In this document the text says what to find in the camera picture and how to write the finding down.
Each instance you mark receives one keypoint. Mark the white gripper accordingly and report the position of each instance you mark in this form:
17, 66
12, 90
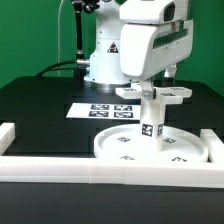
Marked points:
156, 35

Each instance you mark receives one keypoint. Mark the white cross-shaped table base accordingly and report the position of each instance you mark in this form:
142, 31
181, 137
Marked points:
163, 95

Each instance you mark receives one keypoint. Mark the white round table top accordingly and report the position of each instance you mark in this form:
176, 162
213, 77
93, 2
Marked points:
125, 142

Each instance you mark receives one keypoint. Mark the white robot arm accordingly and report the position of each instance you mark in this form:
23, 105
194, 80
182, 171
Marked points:
104, 66

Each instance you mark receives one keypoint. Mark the white sheet with markers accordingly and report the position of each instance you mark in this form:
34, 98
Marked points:
104, 111

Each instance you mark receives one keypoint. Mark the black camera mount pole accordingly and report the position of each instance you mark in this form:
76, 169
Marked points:
79, 6

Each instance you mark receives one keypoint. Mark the white U-shaped frame barrier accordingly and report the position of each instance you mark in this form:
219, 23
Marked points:
98, 171

